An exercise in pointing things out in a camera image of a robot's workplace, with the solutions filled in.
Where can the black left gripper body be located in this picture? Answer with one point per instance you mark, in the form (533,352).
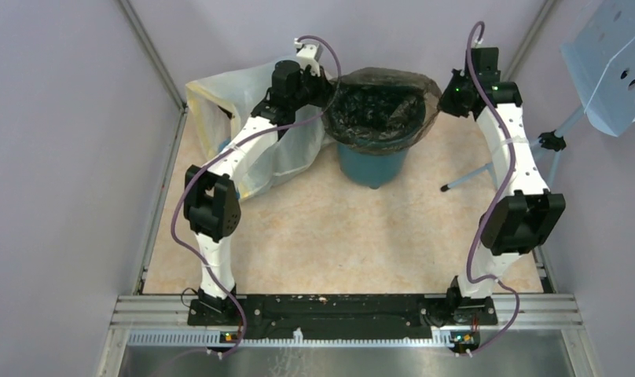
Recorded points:
(311,88)

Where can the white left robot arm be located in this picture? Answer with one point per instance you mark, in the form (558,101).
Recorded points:
(280,137)

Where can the teal plastic trash bin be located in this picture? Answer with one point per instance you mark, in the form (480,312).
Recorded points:
(369,170)

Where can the black plastic trash bag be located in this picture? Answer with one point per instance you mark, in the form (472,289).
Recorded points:
(379,111)

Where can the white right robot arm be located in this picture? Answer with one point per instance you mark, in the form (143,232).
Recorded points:
(524,211)

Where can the white translucent trash bag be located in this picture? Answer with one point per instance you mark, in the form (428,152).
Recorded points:
(221,104)

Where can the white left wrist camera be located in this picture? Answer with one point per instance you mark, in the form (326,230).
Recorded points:
(308,55)

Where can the light blue tripod stand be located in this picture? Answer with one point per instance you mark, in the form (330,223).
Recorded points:
(513,155)

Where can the white slotted cable duct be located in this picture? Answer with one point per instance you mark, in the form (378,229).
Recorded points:
(212,339)

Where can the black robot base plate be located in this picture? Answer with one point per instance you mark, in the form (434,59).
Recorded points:
(343,317)

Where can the perforated light blue metal panel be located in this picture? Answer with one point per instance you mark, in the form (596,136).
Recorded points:
(600,57)

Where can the aluminium frame rails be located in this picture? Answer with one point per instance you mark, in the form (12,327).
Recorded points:
(535,312)

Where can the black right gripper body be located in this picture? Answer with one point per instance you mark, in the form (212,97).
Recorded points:
(451,100)

